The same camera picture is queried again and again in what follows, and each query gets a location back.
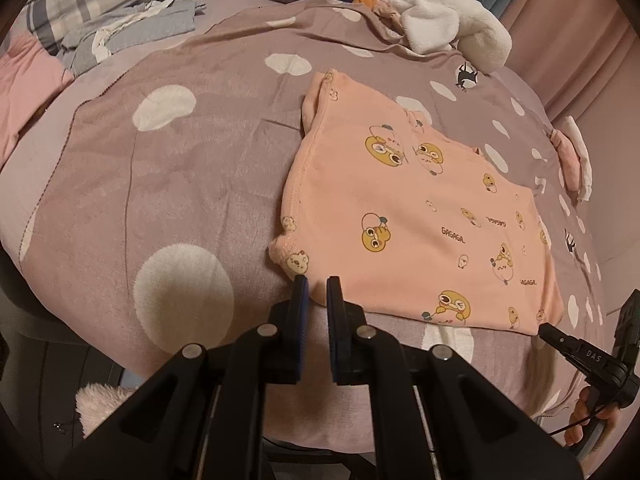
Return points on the pink cartoon print shirt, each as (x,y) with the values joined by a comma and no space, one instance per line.
(400,220)

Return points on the pink curtain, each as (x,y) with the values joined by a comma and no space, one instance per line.
(575,60)

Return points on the folded pink cloth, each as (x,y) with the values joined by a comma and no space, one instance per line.
(567,160)

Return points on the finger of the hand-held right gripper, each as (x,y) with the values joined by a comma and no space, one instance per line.
(562,342)

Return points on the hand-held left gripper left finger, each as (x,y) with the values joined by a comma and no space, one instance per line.
(300,310)

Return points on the person's right hand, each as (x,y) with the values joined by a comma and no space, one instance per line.
(580,410)

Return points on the folded white cloth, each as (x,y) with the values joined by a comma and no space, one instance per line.
(582,160)

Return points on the white fluffy blanket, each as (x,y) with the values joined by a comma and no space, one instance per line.
(440,15)

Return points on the pink fluffy cloth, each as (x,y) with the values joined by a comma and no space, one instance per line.
(107,407)

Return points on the grey-blue garment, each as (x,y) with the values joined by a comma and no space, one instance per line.
(150,25)

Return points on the lilac bed sheet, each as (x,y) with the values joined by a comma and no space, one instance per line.
(100,75)

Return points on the light pink small cloth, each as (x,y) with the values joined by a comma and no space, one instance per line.
(387,12)

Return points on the grey bed base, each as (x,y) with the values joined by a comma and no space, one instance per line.
(30,320)

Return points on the mauve polka dot blanket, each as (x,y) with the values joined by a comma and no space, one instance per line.
(200,170)

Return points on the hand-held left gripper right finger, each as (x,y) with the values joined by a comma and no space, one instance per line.
(334,320)

